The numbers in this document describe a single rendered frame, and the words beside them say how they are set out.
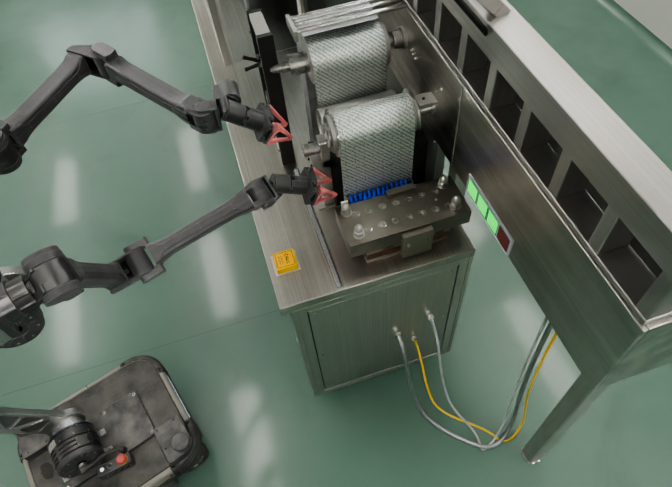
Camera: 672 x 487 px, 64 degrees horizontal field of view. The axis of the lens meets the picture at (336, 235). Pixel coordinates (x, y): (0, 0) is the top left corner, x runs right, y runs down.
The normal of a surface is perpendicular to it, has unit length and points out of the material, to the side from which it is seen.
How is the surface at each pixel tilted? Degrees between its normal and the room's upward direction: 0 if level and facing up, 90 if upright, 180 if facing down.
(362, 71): 92
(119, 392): 0
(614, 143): 0
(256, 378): 0
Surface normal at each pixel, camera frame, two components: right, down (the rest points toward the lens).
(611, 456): -0.07, -0.59
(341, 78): 0.30, 0.77
